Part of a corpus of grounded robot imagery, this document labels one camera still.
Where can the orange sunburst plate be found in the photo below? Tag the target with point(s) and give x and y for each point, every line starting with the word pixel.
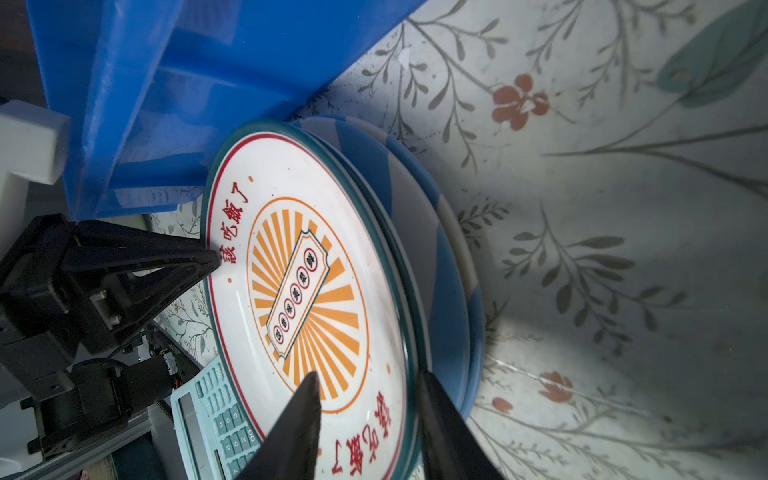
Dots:
pixel 313 279

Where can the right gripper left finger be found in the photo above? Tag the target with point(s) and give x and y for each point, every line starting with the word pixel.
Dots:
pixel 290 449

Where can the blue white striped plate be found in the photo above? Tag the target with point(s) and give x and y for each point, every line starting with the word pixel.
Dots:
pixel 449 291

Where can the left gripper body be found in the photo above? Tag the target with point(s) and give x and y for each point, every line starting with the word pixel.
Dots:
pixel 76 398

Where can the blue plastic bin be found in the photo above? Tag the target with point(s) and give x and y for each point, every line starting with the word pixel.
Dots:
pixel 154 88

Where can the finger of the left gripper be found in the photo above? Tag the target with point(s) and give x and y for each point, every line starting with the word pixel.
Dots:
pixel 109 280

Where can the teal calculator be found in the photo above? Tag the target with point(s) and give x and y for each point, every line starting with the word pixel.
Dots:
pixel 215 434

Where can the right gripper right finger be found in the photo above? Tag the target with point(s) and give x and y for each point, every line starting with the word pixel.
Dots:
pixel 449 449

